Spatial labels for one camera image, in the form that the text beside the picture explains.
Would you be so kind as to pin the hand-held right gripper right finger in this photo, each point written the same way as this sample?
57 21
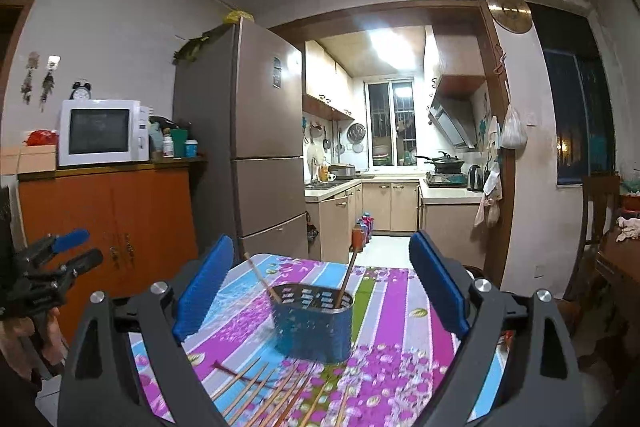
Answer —
440 287

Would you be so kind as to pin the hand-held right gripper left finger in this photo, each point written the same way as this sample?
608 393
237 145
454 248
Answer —
205 289

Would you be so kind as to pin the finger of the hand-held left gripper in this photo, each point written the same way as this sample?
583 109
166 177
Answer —
72 239
85 261

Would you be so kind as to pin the dark brown chopstick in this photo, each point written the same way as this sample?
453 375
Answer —
226 369

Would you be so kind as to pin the blue perforated utensil holder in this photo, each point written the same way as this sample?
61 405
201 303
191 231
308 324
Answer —
312 332

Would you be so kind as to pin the bunch of wooden chopsticks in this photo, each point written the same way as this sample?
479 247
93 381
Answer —
280 392

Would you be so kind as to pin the person's left hand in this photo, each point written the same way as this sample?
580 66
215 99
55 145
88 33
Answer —
12 342

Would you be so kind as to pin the orange wooden cabinet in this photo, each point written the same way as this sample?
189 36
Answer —
110 217

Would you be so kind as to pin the light wooden chopstick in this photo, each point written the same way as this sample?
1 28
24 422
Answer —
260 276
347 279

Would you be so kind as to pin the floral striped tablecloth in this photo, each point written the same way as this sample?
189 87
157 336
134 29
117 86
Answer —
390 357

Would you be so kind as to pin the beige box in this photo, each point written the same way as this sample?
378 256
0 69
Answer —
30 159

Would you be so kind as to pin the beige lower kitchen cabinets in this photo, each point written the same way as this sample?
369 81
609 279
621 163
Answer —
390 207

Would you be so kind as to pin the hanging kitchen cloths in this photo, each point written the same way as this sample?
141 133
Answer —
490 202

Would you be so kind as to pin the red bag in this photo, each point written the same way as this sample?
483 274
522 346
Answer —
42 138

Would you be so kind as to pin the gas stove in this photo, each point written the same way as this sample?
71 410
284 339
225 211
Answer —
445 179

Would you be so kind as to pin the white microwave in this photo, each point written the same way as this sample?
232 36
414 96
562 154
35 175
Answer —
100 132

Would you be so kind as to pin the steel electric kettle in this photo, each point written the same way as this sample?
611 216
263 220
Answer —
476 179

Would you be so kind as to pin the black wok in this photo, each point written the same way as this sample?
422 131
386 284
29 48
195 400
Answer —
445 163

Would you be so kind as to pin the light blue bag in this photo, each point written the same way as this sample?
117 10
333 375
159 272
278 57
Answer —
155 137

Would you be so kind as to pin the white medicine bottle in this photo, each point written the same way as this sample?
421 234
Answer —
168 147

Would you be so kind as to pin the blue and white jar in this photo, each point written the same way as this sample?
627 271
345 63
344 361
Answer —
192 149

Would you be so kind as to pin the green box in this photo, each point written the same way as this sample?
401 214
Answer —
179 143

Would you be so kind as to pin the black alarm clock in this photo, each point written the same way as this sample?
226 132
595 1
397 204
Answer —
81 91

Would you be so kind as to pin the hanging dreamcatcher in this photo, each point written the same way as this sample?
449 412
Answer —
30 77
49 82

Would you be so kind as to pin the hanging white towel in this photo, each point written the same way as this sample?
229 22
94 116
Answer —
494 134

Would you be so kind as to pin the steel range hood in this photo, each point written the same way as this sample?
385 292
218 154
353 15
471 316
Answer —
452 119

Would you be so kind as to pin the barred kitchen window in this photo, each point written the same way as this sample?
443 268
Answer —
392 122

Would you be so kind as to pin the white plastic bag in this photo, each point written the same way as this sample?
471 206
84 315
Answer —
514 132

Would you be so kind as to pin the hanging round strainer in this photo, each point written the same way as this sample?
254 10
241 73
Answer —
356 133

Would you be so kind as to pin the wooden chair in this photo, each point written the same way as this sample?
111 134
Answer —
597 207

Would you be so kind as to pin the dark wooden side table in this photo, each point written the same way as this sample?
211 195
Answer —
620 272

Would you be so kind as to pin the brown refrigerator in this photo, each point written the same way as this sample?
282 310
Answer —
265 107

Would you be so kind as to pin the white cloth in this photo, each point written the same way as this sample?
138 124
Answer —
629 228

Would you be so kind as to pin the dark window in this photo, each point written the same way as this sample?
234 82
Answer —
575 117

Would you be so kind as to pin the green cloth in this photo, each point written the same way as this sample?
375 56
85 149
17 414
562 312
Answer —
192 47

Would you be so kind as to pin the beige cabinet over hood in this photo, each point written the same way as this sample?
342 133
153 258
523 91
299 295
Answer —
457 57

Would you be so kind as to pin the beige upper cabinets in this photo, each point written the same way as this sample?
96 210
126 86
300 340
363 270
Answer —
325 77

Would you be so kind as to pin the kitchen ceiling light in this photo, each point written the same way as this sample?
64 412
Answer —
397 47

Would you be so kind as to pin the yellow bag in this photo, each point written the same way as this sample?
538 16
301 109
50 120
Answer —
237 17

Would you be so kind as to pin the brown wooden door frame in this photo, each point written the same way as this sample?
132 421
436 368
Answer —
15 27

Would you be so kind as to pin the brown kitchen doorway frame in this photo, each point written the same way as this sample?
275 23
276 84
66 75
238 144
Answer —
495 72

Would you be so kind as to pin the round brass wall plate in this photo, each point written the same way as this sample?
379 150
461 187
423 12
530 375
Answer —
509 10

